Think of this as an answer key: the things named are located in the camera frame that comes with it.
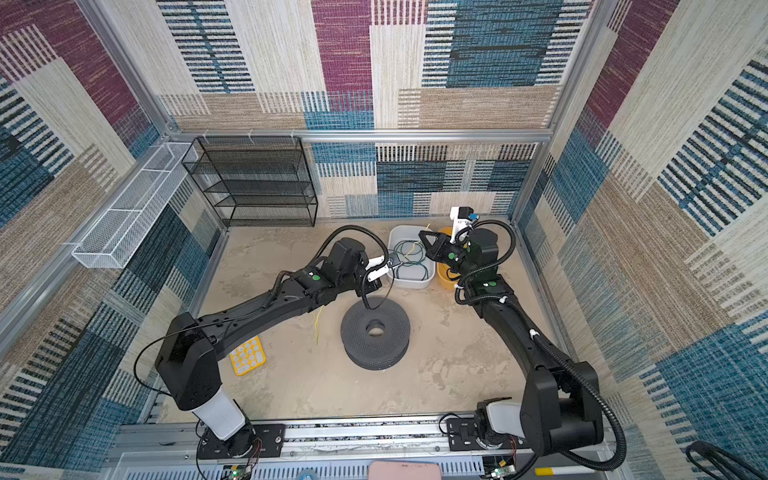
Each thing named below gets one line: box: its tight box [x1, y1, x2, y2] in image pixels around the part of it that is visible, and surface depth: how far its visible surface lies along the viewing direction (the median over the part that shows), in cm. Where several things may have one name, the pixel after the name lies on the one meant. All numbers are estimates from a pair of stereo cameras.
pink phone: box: [368, 460, 442, 480], surface depth 70 cm
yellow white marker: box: [534, 467, 555, 476], surface depth 70 cm
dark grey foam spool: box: [341, 298, 411, 371], surface depth 87 cm
